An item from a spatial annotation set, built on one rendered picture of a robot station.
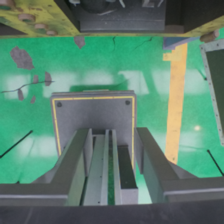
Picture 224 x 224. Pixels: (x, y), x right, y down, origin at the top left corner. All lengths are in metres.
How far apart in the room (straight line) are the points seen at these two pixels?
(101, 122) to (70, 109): 0.27
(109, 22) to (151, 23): 0.19
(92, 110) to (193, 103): 1.06
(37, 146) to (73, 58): 1.02
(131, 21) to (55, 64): 1.00
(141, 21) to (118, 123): 0.79
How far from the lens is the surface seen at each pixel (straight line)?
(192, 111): 1.82
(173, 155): 1.95
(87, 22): 0.82
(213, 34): 0.90
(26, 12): 0.61
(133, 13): 0.83
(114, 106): 1.26
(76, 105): 1.29
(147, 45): 1.60
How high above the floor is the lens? 1.55
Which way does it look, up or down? 75 degrees down
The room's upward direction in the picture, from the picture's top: 177 degrees clockwise
